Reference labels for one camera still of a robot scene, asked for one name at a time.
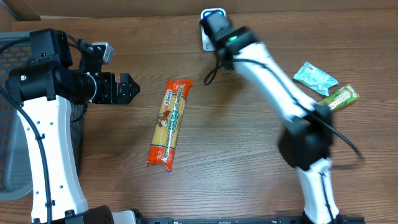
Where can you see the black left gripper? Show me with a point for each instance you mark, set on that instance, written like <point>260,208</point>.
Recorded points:
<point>109,88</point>

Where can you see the red spaghetti packet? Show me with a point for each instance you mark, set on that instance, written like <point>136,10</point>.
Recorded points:
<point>168,124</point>

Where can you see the teal wet wipes packet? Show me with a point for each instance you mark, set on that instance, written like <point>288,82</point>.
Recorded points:
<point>316,79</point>

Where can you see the green snack packet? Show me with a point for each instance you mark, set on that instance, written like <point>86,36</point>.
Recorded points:
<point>343,97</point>

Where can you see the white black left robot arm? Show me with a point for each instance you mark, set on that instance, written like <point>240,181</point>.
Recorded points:
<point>63,72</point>

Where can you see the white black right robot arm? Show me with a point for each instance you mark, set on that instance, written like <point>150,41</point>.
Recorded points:
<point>307,137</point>

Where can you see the white barcode scanner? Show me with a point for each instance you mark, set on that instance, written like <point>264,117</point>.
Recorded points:
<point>206,43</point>

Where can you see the brown cardboard backdrop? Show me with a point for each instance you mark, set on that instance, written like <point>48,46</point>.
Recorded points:
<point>33,9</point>

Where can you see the grey plastic shopping basket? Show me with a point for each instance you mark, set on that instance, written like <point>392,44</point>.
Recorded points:
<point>16,178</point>

